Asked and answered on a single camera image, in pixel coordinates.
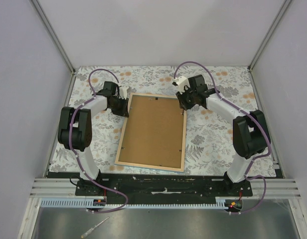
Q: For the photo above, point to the clear handled screwdriver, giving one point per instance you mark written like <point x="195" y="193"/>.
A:
<point x="89" y="231"/>

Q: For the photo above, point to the aluminium corner post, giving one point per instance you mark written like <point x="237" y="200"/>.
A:
<point x="274" y="25"/>
<point x="51" y="32"/>

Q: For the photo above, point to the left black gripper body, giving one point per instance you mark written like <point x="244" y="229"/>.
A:
<point x="119" y="106"/>

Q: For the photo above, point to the light blue cable duct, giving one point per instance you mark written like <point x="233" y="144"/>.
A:
<point x="100" y="203"/>

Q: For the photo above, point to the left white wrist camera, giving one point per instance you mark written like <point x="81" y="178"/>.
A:
<point x="124" y="92"/>

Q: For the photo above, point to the right aluminium corner post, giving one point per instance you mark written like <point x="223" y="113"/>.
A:
<point x="274" y="25"/>

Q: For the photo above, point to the blue picture frame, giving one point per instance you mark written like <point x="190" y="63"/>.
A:
<point x="154" y="134"/>

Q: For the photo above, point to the aluminium rail bar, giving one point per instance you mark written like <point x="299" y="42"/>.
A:
<point x="52" y="188"/>

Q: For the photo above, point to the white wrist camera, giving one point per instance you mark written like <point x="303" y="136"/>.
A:
<point x="181" y="82"/>
<point x="124" y="92"/>

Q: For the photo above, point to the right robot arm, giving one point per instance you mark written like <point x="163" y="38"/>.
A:
<point x="250" y="132"/>

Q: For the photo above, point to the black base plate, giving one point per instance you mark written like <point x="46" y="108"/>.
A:
<point x="146" y="189"/>

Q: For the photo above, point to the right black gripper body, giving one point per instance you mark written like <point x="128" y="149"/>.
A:
<point x="187" y="98"/>

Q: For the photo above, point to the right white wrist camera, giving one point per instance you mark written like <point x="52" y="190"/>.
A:
<point x="181" y="82"/>

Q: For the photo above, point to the left aluminium corner post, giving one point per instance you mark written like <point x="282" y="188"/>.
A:
<point x="51" y="32"/>

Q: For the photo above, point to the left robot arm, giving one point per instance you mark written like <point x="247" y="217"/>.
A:
<point x="75" y="124"/>

